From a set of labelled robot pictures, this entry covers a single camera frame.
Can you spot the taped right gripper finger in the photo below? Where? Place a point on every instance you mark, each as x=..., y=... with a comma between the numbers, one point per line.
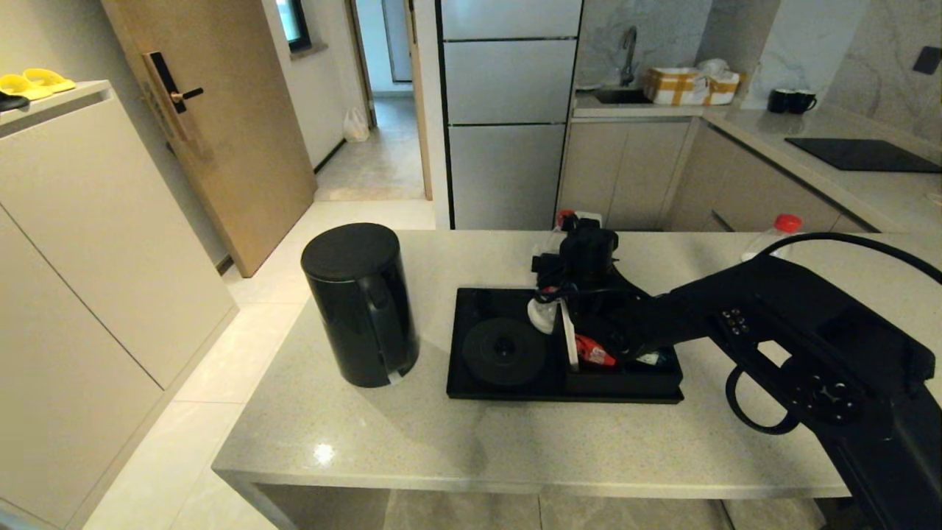
x=590, y=218

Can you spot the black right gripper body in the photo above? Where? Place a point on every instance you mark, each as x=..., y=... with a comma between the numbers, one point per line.
x=552, y=283

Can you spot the red-capped water bottle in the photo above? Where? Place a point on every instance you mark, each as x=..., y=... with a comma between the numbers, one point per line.
x=565, y=218
x=786, y=223

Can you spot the black electric kettle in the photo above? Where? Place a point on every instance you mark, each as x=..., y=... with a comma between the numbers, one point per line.
x=360, y=309

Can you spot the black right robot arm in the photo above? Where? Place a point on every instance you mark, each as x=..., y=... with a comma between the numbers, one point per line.
x=809, y=331

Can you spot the red snack packet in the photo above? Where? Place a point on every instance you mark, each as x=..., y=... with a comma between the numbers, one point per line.
x=595, y=353

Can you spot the round black kettle base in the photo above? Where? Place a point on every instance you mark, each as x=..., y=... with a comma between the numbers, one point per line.
x=504, y=352

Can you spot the green tea packet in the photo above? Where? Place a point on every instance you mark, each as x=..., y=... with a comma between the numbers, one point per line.
x=653, y=360

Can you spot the beige kitchen base cabinets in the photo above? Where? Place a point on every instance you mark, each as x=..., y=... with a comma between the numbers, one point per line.
x=625, y=173

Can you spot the long white sachet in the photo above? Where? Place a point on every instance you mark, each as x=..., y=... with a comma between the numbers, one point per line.
x=569, y=338

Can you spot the black serving tray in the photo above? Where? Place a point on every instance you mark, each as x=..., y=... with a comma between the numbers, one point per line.
x=508, y=394

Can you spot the black compartment organizer box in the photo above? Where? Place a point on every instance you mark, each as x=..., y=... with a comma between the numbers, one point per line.
x=625, y=383

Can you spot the dark kitchen sink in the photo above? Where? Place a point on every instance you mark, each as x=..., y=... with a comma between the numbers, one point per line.
x=622, y=96

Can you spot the grey refrigerator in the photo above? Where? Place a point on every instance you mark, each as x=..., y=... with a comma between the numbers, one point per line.
x=508, y=110

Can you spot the cardboard box with yellow tape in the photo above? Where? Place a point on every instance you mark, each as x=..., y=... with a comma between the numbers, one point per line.
x=688, y=88

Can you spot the metal kitchen faucet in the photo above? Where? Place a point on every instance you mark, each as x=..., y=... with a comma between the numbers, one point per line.
x=628, y=55

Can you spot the black mug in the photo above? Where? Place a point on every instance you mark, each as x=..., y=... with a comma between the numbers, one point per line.
x=801, y=101
x=777, y=101

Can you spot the white plastic bag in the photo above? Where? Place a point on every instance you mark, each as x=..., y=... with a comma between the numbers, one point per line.
x=355, y=126

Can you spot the black induction cooktop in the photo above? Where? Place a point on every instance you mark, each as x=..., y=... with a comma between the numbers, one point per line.
x=861, y=154

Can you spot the dark window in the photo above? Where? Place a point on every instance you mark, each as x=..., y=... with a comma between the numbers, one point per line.
x=293, y=26

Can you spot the wooden door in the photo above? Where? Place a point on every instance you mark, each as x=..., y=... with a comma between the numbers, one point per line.
x=221, y=147

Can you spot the white tall cabinet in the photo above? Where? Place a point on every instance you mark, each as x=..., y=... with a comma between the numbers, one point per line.
x=96, y=258

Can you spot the yellow slipper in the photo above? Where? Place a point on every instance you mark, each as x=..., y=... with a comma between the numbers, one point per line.
x=48, y=79
x=22, y=87

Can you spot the black item on cabinet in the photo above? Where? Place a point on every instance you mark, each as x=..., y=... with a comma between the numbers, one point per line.
x=11, y=102

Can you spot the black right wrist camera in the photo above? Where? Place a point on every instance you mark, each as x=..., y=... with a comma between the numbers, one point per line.
x=589, y=250

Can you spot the black wall switch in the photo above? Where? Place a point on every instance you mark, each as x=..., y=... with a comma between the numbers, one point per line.
x=926, y=60

